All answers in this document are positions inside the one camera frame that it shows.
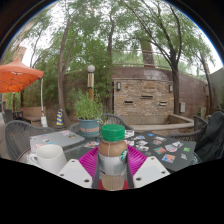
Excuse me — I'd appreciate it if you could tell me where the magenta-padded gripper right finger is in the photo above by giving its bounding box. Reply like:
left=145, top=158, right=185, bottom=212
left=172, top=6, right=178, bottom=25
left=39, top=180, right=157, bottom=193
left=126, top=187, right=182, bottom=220
left=125, top=145, right=171, bottom=189

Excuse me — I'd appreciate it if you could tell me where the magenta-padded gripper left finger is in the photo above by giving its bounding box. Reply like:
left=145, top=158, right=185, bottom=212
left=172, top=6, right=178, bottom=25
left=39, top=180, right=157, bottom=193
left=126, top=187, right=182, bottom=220
left=57, top=146, right=101, bottom=190

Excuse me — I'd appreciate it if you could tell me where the green-capped brown drink bottle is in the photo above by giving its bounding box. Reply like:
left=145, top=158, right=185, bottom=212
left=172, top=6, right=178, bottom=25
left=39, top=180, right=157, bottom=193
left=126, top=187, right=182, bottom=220
left=97, top=124, right=129, bottom=191

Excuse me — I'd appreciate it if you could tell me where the white ceramic mug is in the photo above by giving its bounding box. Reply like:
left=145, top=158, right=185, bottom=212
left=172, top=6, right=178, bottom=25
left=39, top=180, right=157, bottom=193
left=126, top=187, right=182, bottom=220
left=26, top=143, right=68, bottom=175

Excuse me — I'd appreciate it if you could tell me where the black laptop with stickers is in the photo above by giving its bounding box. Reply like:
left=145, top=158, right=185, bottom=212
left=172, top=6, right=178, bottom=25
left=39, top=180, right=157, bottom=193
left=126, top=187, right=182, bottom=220
left=124, top=130, right=198, bottom=173

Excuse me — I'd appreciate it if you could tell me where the grey laptop with stickers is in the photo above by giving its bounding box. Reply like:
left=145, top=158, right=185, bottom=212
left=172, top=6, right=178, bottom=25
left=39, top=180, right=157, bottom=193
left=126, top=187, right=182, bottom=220
left=29, top=129, right=86, bottom=154

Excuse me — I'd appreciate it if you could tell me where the white printed paper sheet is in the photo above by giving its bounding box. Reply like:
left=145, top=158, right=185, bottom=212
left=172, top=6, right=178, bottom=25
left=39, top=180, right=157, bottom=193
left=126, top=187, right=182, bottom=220
left=124, top=129, right=135, bottom=139

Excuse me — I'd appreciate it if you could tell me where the grey wicker chair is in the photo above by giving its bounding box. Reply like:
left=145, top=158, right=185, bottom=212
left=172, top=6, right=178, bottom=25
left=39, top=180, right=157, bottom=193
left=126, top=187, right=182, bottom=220
left=68, top=113, right=134, bottom=134
left=166, top=114, right=208, bottom=143
left=4, top=119, right=55, bottom=162

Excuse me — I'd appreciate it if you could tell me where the blue yellow striped cone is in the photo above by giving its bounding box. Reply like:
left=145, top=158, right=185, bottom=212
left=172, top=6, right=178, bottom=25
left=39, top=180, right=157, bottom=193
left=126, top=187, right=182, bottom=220
left=55, top=108, right=65, bottom=127

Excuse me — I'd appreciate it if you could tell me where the green plant in teal pot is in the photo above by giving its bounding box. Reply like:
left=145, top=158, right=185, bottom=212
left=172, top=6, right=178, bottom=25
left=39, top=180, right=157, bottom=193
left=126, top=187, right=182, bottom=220
left=71, top=89, right=104, bottom=139

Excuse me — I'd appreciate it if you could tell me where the black jacket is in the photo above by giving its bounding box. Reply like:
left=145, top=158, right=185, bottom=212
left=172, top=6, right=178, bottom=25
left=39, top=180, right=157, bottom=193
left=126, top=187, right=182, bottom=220
left=194, top=110, right=224, bottom=163

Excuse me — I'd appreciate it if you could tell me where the orange canopy with white pole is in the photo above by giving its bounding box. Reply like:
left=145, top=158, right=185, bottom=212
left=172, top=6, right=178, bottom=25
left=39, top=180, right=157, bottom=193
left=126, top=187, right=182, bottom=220
left=0, top=59, right=48, bottom=128

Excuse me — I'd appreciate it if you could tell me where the grey electrical wall box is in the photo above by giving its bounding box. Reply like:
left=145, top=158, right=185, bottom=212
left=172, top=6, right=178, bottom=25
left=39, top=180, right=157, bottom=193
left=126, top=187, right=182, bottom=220
left=179, top=101, right=187, bottom=114

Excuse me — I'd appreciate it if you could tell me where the globe lamp post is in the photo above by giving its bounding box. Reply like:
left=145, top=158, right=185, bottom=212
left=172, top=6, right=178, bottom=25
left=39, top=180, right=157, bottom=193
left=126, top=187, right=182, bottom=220
left=86, top=64, right=96, bottom=101

